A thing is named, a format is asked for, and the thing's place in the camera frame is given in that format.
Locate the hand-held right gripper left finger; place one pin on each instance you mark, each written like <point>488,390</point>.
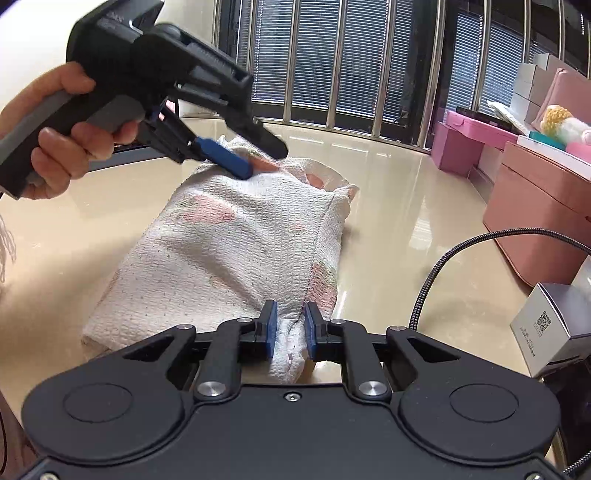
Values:
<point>271,330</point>

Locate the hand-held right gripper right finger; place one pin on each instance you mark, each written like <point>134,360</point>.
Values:
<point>310,331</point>

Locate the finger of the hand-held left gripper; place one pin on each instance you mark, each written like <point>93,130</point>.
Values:
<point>217,78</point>
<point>226,157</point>

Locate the cream floral pants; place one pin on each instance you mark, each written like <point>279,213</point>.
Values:
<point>207,240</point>

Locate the person's left hand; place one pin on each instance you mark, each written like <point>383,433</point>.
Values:
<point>64,154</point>

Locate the metal window grille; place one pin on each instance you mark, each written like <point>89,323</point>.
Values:
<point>360,60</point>

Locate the white printed small box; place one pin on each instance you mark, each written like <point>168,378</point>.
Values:
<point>549,323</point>

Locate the pink storage case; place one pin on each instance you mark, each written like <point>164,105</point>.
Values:
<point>540,207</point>

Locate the flat black box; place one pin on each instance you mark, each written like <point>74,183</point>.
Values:
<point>489,119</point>

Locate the white paper packet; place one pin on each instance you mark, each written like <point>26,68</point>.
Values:
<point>512,115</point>

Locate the white cardboard box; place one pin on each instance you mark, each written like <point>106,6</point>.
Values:
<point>525,91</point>
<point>547,61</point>
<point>528,74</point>
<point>522,108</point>

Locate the teal flat box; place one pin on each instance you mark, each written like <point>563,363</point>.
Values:
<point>547,141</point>

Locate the yellow white fluffy toy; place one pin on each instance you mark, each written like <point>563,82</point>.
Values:
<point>561,122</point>

